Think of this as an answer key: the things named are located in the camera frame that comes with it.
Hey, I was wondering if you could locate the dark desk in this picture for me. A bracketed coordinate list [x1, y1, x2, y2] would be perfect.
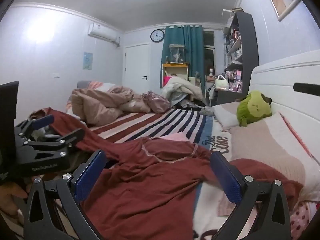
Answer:
[209, 89, 247, 107]

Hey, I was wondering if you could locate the white bed headboard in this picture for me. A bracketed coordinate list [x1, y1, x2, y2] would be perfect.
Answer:
[246, 50, 320, 165]

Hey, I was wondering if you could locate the yellow shelf unit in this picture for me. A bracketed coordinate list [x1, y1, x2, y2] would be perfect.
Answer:
[162, 63, 188, 89]

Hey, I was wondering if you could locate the small white pink pillow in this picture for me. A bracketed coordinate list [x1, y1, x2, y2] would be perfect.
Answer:
[212, 102, 250, 132]

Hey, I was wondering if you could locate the white door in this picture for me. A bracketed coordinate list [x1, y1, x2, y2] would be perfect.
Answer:
[124, 44, 150, 92]

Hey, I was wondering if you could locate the teal curtain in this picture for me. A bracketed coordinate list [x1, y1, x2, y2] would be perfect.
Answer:
[160, 24, 205, 93]

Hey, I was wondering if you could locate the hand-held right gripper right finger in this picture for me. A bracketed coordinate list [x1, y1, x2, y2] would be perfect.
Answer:
[210, 151, 292, 240]

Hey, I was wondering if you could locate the dark red garment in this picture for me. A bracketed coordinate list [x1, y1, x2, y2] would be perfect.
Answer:
[46, 107, 304, 240]

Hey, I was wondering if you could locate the pink garment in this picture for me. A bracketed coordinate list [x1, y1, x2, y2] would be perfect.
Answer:
[164, 132, 189, 143]

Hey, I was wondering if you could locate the white handbag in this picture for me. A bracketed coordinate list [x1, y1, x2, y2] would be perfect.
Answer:
[215, 74, 230, 90]

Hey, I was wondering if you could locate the pink satin cloth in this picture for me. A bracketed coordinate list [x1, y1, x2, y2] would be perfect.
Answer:
[140, 91, 170, 113]

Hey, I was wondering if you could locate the person's left hand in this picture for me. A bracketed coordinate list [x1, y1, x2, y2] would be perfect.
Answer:
[0, 177, 34, 221]

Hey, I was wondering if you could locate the green plush toy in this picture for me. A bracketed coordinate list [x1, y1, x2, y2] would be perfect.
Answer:
[236, 91, 272, 127]

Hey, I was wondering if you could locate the round wall clock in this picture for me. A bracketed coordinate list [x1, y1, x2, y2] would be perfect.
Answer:
[150, 29, 165, 43]

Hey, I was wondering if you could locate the striped fleece blanket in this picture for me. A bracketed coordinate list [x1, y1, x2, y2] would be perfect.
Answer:
[0, 108, 275, 240]

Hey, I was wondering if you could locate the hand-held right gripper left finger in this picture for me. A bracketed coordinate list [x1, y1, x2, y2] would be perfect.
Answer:
[24, 149, 108, 240]

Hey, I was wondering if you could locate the dark grey bookshelf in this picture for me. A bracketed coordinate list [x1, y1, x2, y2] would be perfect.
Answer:
[222, 11, 259, 100]

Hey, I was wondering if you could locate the beige duvet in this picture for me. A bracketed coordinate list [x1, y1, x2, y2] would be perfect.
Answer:
[66, 81, 150, 127]

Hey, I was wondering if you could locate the small blue wall poster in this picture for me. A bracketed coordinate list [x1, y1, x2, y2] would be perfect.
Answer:
[83, 52, 93, 70]

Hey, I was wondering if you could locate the pink dotted cloth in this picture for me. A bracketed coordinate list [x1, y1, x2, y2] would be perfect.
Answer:
[290, 200, 320, 240]

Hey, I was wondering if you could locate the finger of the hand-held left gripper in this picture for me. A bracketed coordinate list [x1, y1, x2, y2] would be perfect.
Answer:
[14, 114, 55, 141]
[23, 128, 85, 161]

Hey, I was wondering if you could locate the glass tank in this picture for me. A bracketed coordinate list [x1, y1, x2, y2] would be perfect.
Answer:
[169, 44, 185, 64]

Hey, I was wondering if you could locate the white air conditioner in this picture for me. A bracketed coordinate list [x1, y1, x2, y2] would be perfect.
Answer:
[87, 23, 121, 47]

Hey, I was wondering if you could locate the window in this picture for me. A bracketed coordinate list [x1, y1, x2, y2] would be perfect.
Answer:
[202, 31, 215, 80]

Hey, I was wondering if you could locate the large pink beige pillow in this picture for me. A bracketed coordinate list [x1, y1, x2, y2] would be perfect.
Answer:
[229, 111, 320, 200]

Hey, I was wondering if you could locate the white duvet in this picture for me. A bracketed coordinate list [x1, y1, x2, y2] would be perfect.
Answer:
[161, 76, 203, 105]

